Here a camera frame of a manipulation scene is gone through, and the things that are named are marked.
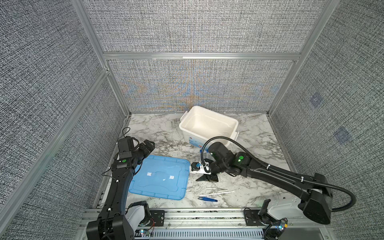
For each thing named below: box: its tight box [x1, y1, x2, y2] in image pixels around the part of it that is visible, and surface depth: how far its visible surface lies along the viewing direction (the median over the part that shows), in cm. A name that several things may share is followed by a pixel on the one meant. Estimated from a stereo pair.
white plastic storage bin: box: [179, 105, 240, 151], surface depth 100 cm
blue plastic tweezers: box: [197, 196, 218, 202], surface depth 81 cm
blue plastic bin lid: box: [128, 154, 191, 200], surface depth 87 cm
